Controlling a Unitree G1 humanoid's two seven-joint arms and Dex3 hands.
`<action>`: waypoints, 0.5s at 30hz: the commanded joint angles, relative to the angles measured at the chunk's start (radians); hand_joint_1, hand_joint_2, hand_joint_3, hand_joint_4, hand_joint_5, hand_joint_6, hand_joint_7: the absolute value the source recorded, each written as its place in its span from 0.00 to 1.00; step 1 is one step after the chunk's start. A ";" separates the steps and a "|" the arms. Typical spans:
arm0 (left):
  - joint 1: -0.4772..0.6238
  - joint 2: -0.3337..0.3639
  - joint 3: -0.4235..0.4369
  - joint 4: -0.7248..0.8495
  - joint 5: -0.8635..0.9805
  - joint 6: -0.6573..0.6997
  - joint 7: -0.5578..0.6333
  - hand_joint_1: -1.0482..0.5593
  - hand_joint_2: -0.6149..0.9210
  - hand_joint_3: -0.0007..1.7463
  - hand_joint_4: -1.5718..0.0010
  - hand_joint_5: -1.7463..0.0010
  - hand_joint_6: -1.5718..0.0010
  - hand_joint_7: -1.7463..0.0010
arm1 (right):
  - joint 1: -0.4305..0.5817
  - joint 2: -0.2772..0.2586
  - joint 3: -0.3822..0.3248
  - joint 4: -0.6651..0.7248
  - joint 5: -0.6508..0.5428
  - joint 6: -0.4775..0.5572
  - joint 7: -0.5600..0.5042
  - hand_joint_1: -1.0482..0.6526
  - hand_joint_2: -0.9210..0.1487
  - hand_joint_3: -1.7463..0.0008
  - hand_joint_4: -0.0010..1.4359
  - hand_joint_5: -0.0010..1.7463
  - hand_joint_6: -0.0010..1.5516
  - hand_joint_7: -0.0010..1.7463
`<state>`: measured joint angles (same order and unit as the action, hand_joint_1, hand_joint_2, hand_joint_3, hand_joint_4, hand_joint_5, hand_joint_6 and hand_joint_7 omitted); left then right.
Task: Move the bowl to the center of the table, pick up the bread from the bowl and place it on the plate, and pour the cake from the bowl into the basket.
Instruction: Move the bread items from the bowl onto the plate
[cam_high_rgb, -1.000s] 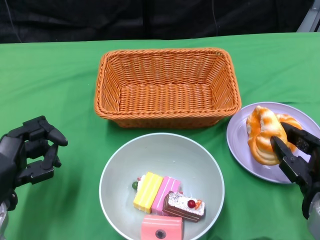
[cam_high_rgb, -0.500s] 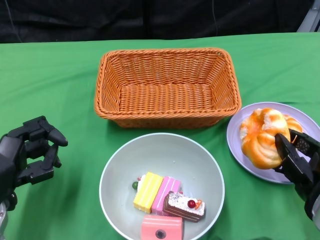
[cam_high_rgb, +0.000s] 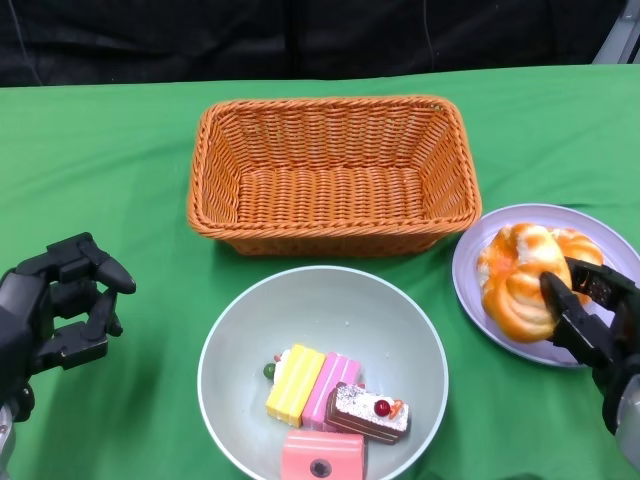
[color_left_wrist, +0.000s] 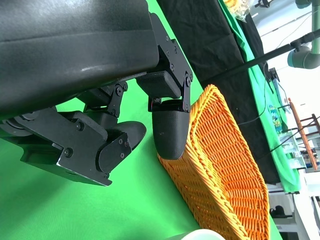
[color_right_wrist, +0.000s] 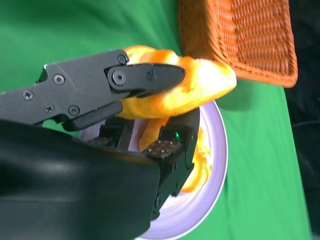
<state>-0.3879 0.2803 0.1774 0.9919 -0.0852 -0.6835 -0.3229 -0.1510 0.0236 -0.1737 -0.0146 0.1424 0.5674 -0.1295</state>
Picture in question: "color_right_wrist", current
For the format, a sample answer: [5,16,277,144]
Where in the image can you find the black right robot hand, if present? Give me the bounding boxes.
[0,48,201,240]

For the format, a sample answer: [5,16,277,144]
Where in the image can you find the ring-shaped donut bread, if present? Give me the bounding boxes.
[116,44,238,152]

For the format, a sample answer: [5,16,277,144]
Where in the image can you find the white lavender plate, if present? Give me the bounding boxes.
[81,99,229,240]

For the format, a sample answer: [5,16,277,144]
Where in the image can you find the orange wicker basket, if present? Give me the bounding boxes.
[177,0,299,89]

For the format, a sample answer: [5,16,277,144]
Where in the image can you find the green tablecloth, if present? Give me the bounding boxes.
[0,0,313,240]

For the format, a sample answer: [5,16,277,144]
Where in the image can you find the black backdrop cloth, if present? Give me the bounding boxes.
[284,0,320,240]

